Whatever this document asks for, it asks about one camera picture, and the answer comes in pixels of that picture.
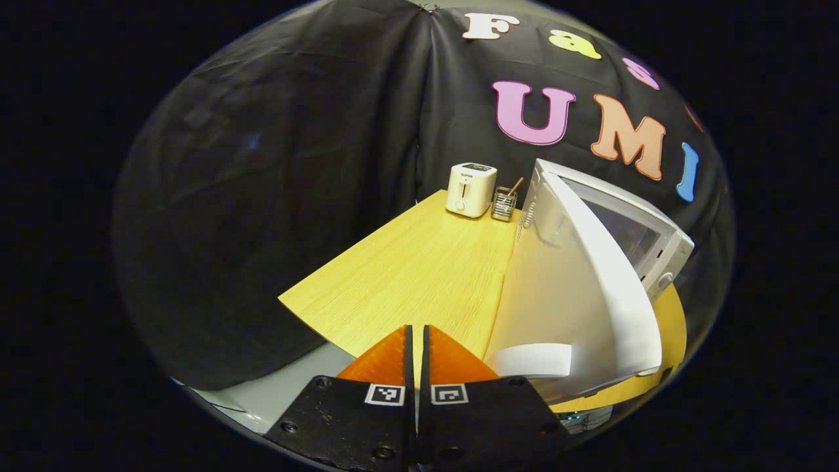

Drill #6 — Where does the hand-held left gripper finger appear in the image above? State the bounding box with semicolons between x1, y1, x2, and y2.
418;324;571;469
264;324;417;472

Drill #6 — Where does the white toaster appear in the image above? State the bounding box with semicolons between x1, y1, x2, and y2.
446;163;498;219

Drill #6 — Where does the wire utensil holder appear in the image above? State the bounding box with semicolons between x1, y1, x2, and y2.
491;187;518;222

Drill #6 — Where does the white microwave oven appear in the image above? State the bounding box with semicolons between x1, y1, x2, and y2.
484;158;695;405

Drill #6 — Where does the black backdrop cloth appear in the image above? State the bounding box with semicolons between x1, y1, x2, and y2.
111;0;735;391

